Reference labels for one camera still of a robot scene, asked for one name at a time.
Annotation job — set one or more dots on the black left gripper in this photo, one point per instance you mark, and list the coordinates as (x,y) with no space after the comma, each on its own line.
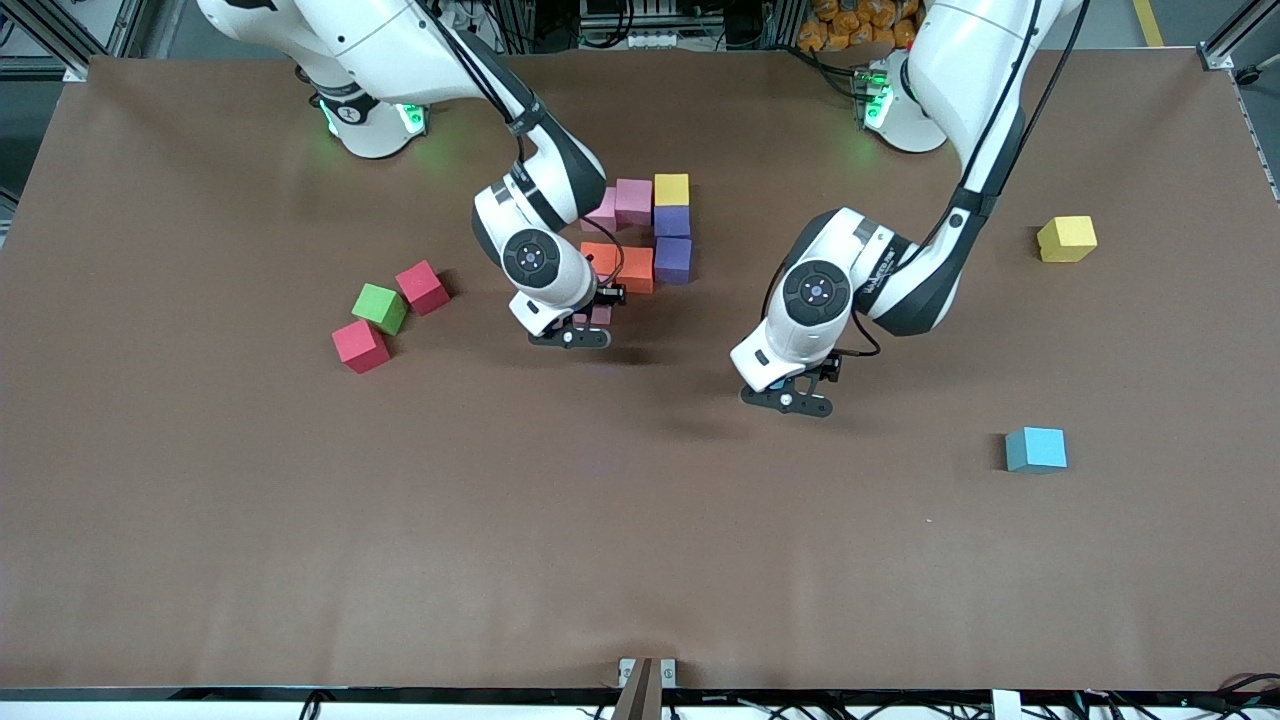
(829,370)

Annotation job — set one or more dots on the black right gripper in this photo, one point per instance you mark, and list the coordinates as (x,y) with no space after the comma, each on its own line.
(607,297)

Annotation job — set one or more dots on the pink foam block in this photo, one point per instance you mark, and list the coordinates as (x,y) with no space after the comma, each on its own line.
(634,202)
(600,315)
(603,215)

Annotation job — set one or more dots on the orange foam block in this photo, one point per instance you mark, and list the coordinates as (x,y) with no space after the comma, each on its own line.
(640,270)
(600,255)

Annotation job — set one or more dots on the purple foam block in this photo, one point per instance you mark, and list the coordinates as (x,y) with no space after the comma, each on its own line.
(673,262)
(673,222)

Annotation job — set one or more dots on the yellow foam block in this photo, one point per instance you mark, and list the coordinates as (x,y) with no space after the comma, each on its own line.
(672,190)
(1068,240)

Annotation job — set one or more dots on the red foam block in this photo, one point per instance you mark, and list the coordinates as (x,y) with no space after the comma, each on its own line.
(360,347)
(422,287)

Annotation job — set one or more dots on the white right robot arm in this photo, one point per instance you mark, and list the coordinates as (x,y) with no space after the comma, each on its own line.
(540,270)

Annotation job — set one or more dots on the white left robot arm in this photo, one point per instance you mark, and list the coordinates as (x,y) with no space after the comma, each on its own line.
(810,300)

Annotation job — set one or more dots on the large table cover mat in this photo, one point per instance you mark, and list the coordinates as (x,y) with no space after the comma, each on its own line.
(600,520)

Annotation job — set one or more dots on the green foam block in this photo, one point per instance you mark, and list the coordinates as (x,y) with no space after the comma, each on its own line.
(378,305)

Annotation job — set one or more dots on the black electronics rack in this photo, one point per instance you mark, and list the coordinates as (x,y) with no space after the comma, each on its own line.
(690,20)

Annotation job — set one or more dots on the bag of orange items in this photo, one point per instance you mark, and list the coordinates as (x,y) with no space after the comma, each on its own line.
(850,25)

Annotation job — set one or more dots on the metal clamp bracket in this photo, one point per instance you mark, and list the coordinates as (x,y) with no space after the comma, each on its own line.
(640,695)

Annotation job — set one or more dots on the aluminium frame profile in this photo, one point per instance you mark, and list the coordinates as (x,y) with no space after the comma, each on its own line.
(1215,55)
(68,68)

